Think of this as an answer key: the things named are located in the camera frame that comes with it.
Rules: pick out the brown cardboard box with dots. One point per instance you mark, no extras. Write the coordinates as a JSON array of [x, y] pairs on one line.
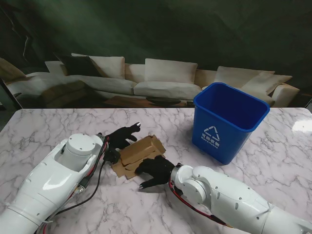
[[140, 148]]

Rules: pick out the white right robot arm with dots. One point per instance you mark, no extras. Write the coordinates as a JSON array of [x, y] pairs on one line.
[[226, 195]]

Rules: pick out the blue plastic recycling bin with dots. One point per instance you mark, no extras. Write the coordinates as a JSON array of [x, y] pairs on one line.
[[219, 146]]

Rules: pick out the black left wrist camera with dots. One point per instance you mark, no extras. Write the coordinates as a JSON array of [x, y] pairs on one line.
[[113, 156]]

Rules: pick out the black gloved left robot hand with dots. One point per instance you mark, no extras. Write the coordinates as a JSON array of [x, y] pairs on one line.
[[122, 137]]

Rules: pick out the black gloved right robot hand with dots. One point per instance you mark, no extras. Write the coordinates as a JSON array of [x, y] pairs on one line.
[[158, 169]]

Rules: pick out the printed sofa backdrop banner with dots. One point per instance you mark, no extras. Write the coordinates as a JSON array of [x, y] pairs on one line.
[[156, 29]]

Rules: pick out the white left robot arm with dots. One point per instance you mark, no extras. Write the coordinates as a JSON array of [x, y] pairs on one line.
[[48, 185]]

